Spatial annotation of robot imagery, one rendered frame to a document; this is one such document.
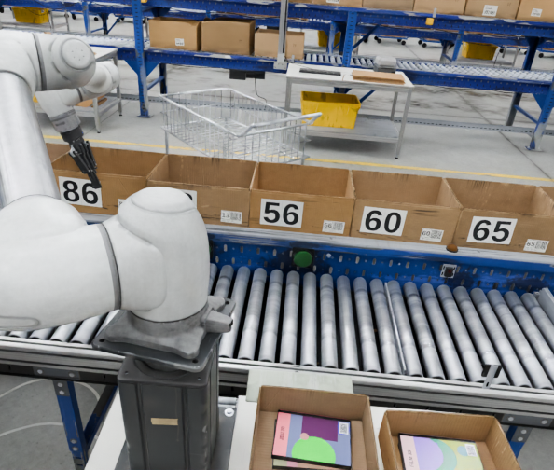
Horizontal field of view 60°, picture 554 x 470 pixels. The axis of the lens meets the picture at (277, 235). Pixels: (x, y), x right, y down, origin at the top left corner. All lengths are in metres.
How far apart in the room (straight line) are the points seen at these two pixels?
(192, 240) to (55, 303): 0.23
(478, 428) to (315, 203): 0.92
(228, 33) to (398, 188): 4.21
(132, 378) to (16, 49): 0.75
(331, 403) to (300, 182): 1.06
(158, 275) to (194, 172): 1.33
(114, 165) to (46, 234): 1.41
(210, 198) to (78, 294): 1.09
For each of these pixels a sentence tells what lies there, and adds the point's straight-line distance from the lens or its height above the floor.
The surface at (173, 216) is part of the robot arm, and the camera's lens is 0.81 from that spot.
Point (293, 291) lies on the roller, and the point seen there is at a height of 0.75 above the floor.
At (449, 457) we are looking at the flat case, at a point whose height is 0.80.
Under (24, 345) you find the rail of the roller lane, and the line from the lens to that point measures 1.65.
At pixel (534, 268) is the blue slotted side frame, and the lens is 2.04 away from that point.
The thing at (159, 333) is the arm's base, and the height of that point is 1.19.
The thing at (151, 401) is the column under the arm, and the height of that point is 1.02.
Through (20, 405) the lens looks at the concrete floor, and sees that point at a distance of 2.54.
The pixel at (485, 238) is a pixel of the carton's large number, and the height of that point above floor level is 0.93.
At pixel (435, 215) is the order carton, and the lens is 1.87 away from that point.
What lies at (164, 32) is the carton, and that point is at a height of 0.98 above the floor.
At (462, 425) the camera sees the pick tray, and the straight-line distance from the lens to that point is 1.38.
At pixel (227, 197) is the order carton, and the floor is 1.01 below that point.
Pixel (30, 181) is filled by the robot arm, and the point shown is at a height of 1.43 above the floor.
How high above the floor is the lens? 1.80
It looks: 30 degrees down
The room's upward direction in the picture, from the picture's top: 4 degrees clockwise
